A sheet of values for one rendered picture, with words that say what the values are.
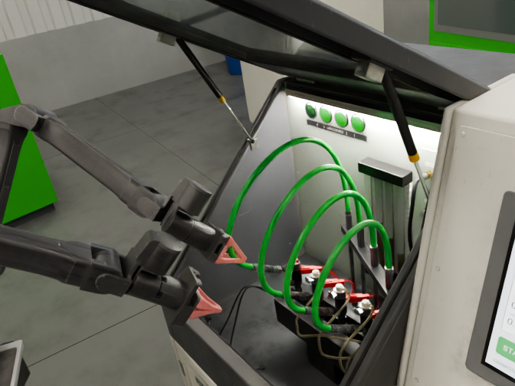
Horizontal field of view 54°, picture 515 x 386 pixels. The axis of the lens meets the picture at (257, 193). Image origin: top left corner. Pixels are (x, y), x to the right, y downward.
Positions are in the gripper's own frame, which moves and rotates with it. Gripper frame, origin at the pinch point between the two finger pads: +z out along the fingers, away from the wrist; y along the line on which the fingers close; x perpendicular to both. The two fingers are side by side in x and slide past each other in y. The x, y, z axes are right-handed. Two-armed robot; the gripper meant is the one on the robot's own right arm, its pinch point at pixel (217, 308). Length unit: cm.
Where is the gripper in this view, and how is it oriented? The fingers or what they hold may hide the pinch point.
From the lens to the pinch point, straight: 104.6
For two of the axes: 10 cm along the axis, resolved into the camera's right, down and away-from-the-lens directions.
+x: -3.7, -3.8, 8.5
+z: 7.6, 3.9, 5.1
